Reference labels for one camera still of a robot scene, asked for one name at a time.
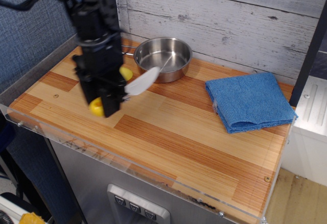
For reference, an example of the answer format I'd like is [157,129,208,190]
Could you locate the black left vertical post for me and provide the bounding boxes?
[102,0,120,31]

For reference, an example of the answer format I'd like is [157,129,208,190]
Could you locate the white side counter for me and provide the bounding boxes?
[281,76,326,186]

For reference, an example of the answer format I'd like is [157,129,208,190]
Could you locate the silver button control panel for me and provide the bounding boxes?
[107,184,171,223]

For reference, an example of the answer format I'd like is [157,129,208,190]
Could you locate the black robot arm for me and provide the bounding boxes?
[6,0,127,117]

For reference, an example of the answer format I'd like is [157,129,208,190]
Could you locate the stainless steel pot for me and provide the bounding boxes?
[122,37,193,83]

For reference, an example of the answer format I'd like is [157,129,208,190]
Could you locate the black right vertical post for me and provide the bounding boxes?
[289,2,326,107]

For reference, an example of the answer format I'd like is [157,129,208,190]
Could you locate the stainless steel cabinet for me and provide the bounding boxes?
[50,140,232,223]

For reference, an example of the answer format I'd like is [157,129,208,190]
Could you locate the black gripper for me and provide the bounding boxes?
[73,32,126,118]

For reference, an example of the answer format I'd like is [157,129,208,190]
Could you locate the yellow handled white toy knife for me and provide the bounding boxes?
[88,67,161,117]

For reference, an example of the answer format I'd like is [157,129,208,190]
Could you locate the yellow plastic banana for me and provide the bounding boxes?
[119,66,133,81]

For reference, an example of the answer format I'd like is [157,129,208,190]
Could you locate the black vertical post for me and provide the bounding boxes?
[102,0,120,31]
[289,2,326,107]

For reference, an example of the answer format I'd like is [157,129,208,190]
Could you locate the clear acrylic front guard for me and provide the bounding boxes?
[1,97,290,223]

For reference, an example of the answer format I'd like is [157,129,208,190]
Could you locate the blue folded cloth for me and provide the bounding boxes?
[205,73,298,134]

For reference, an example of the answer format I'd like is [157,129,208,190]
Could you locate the yellow black object bottom left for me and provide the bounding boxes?
[0,210,45,224]

